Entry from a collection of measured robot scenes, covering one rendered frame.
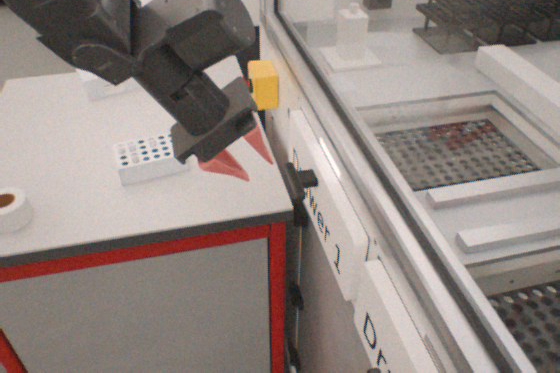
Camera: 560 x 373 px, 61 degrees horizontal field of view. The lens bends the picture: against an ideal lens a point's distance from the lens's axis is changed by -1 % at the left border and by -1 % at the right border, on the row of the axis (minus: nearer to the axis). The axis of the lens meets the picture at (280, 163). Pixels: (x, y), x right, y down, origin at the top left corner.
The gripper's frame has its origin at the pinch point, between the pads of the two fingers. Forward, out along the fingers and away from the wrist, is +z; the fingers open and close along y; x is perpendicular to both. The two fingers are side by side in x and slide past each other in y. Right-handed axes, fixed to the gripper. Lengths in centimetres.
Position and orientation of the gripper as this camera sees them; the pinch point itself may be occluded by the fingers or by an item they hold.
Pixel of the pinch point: (255, 165)
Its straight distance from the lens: 57.5
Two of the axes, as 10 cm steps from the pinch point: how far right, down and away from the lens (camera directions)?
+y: 8.1, -5.7, -1.6
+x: -2.5, -5.7, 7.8
